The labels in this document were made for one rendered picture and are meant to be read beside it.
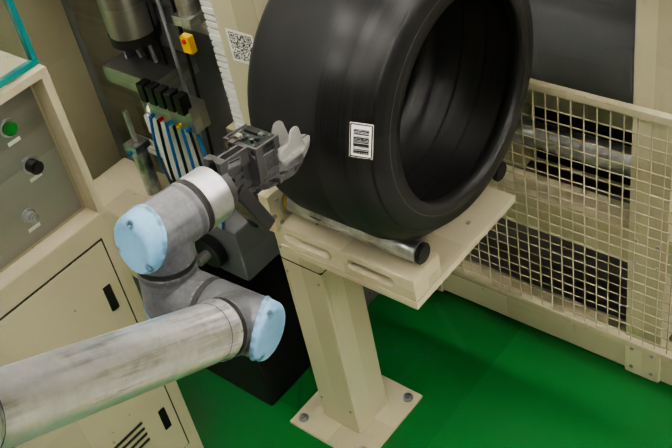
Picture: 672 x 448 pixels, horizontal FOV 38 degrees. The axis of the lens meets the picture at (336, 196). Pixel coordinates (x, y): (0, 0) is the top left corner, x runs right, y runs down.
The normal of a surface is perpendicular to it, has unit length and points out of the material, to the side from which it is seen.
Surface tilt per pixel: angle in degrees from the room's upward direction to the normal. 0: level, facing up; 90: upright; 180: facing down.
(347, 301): 90
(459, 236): 0
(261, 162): 90
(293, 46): 49
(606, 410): 0
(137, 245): 78
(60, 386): 65
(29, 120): 90
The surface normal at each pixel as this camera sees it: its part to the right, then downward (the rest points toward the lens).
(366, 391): 0.77, 0.29
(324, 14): -0.51, -0.26
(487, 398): -0.17, -0.76
